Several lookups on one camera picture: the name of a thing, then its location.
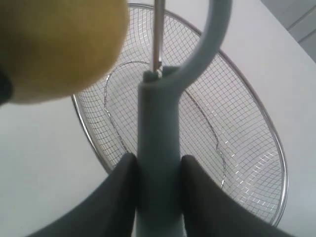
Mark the steel wire mesh basket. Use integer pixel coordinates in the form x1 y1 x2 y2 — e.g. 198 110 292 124
72 3 288 225

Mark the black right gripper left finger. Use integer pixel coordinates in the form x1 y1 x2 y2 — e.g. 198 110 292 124
32 153 137 237

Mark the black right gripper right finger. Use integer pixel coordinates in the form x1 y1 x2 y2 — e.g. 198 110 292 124
181 155 286 237

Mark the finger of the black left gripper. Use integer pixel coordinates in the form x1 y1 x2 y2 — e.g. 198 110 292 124
0 71 13 105

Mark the teal handled peeler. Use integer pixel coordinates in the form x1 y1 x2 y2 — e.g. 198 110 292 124
136 0 232 237

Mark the yellow lemon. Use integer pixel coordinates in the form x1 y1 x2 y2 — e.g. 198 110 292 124
0 0 129 104

